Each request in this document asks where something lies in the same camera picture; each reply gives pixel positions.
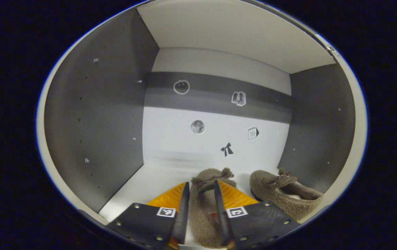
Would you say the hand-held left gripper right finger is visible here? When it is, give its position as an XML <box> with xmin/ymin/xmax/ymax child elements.
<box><xmin>213</xmin><ymin>179</ymin><xmax>300</xmax><ymax>250</ymax></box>

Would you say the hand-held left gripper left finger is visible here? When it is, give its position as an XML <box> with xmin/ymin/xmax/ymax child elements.
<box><xmin>106</xmin><ymin>181</ymin><xmax>191</xmax><ymax>250</ymax></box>

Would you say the brown fuzzy shoe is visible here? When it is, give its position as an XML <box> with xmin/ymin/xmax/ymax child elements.
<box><xmin>249</xmin><ymin>168</ymin><xmax>324</xmax><ymax>223</ymax></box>
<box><xmin>189</xmin><ymin>168</ymin><xmax>237</xmax><ymax>249</ymax></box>

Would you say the grey shoe cabinet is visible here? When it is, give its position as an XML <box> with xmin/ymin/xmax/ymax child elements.
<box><xmin>44</xmin><ymin>0</ymin><xmax>357</xmax><ymax>249</ymax></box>

